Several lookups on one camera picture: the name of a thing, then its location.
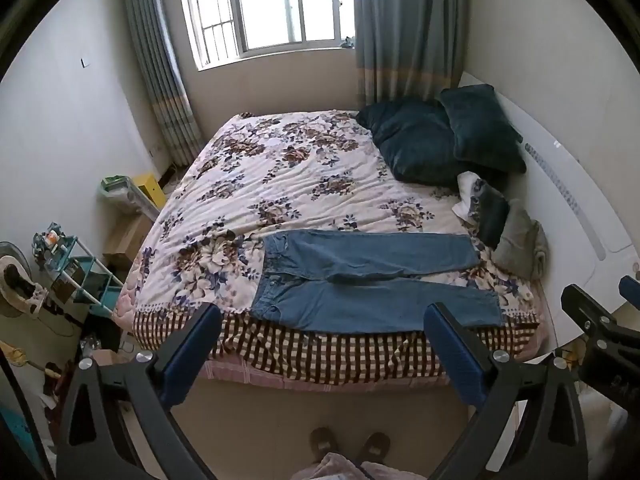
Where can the small dark teal pillow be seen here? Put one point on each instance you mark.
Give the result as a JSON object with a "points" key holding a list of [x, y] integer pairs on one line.
{"points": [[480, 125]]}

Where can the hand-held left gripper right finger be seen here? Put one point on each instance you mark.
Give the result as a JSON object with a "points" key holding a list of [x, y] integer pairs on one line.
{"points": [[450, 355]]}

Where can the large dark teal pillow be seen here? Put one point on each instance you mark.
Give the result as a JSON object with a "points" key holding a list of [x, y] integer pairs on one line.
{"points": [[415, 145]]}

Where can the white headboard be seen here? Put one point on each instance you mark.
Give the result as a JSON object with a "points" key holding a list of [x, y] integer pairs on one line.
{"points": [[565, 220]]}

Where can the floral quilt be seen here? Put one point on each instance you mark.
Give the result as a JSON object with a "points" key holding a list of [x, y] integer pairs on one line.
{"points": [[300, 175]]}

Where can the person's pink clothing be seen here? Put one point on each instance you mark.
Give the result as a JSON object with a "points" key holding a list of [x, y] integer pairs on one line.
{"points": [[345, 467]]}

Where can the white bin with green lid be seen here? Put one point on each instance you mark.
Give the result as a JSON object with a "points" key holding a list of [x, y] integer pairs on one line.
{"points": [[122, 192]]}

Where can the grey-blue striped curtain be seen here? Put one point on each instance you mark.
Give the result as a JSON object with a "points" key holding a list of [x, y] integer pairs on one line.
{"points": [[407, 25], [155, 60]]}

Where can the cardboard box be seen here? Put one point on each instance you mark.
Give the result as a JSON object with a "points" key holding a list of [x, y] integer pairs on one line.
{"points": [[127, 240]]}

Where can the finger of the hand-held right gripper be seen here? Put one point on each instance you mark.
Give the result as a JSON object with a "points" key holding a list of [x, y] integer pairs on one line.
{"points": [[587, 305], [631, 289]]}

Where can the brown checked bedsheet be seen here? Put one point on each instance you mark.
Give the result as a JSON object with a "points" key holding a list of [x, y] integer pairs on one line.
{"points": [[310, 350]]}

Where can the blue denim pants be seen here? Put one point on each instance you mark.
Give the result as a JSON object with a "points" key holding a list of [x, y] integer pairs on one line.
{"points": [[350, 300]]}

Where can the white cloth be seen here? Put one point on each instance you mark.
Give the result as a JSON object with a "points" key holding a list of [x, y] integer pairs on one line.
{"points": [[467, 195]]}

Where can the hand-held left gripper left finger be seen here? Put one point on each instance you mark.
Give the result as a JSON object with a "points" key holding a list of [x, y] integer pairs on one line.
{"points": [[192, 360]]}

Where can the teal shelf rack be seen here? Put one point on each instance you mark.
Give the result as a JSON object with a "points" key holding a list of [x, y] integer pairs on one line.
{"points": [[82, 267]]}

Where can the standing fan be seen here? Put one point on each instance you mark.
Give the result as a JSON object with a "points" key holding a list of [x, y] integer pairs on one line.
{"points": [[17, 285]]}

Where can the yellow box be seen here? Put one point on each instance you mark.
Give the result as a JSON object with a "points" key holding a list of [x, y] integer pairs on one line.
{"points": [[149, 190]]}

